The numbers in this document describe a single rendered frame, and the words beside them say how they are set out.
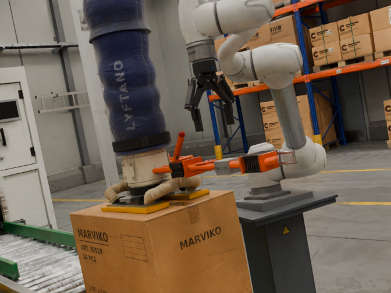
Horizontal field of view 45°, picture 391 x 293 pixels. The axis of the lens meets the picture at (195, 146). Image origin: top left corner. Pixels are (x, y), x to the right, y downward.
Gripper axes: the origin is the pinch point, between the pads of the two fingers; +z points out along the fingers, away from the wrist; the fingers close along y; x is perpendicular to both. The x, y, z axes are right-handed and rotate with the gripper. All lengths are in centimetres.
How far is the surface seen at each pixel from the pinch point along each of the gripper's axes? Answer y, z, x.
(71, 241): -17, 61, -176
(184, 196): -3.0, 25.1, -27.4
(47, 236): -17, 61, -215
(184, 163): 5.1, 11.2, -12.8
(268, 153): 2.1, 10.3, 22.2
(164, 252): 17.0, 38.4, -17.0
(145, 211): 16.0, 25.2, -25.4
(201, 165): 4.4, 12.4, -5.5
